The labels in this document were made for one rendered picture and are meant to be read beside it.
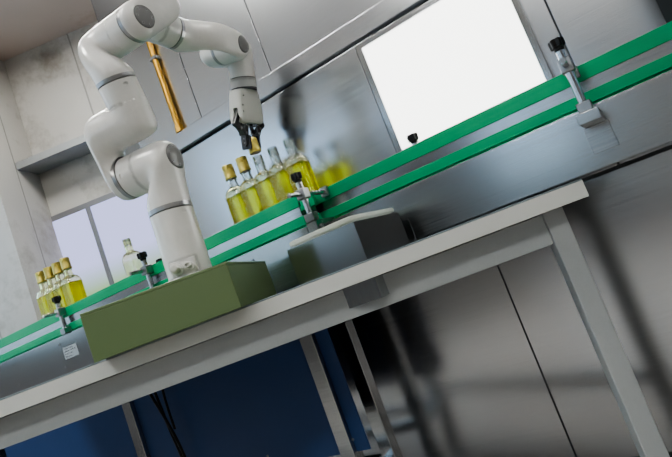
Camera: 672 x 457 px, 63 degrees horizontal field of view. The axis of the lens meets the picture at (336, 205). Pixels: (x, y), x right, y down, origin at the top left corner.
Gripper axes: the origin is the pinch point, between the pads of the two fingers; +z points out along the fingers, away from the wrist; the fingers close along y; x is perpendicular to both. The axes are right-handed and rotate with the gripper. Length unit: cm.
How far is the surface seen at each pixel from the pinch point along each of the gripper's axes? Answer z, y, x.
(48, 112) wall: -87, -171, -352
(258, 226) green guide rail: 23.7, 13.4, 9.3
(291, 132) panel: -2.3, -12.0, 6.3
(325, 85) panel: -13.7, -12.2, 20.0
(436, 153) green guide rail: 12, 3, 56
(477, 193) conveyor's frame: 22, 6, 65
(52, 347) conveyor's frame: 57, 16, -83
